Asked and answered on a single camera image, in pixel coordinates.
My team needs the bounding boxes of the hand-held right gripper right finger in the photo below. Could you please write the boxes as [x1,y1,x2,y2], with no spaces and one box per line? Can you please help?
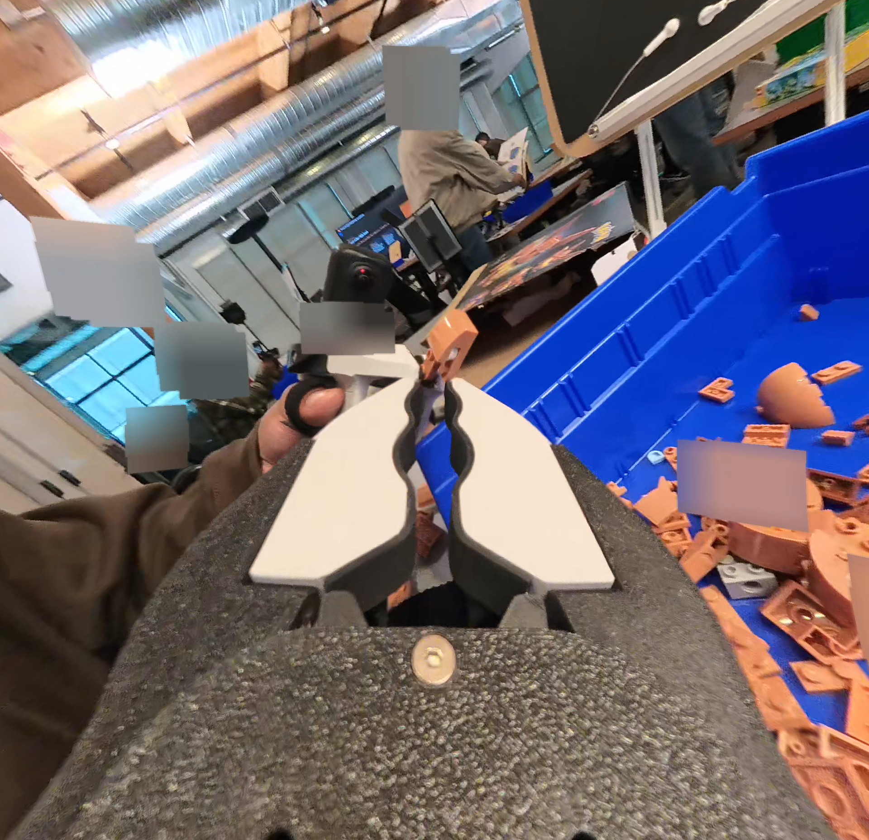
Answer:
[443,376,616,626]

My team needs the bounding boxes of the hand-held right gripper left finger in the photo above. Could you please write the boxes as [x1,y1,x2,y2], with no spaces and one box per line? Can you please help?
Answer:
[249,376,419,624]

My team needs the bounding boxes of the lit computer monitor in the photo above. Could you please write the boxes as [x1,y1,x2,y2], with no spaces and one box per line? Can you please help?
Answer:
[336,208,411,266]

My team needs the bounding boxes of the silver ventilation duct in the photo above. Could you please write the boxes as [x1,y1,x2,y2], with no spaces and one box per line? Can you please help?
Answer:
[89,13,524,237]
[28,0,361,74]

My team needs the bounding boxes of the printed cardboard box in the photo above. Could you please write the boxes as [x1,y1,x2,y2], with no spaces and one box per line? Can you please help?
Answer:
[453,181,642,314]

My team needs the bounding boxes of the person's left hand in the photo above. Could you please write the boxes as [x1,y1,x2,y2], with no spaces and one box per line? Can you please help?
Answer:
[257,383,351,472]

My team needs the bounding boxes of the blue plastic bin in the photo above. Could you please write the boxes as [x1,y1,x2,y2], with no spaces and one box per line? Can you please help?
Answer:
[412,108,869,840]

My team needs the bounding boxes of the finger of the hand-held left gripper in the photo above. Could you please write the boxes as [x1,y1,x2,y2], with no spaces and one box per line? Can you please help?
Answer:
[326,351,423,409]

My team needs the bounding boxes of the brown dome toy piece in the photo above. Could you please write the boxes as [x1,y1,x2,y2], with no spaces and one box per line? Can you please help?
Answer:
[754,361,837,431]

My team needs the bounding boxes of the pile of brown toy bricks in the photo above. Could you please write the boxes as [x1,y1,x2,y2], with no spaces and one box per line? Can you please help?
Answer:
[390,303,869,840]

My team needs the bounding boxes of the white metal stand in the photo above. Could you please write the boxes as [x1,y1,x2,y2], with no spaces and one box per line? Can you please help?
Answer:
[584,0,869,237]

